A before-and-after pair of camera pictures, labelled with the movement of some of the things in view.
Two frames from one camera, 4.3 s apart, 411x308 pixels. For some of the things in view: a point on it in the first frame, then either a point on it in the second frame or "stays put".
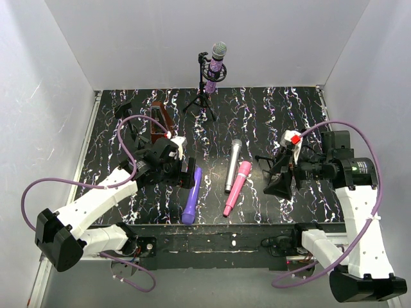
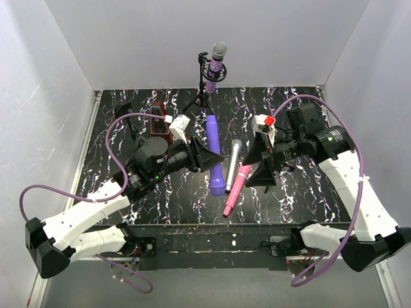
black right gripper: (292, 173) to (268, 157)
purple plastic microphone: (188, 215) to (217, 182)
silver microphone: (236, 147) stays put
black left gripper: (187, 173) to (192, 154)
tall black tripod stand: (203, 61) stays put
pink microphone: (244, 169) stays put
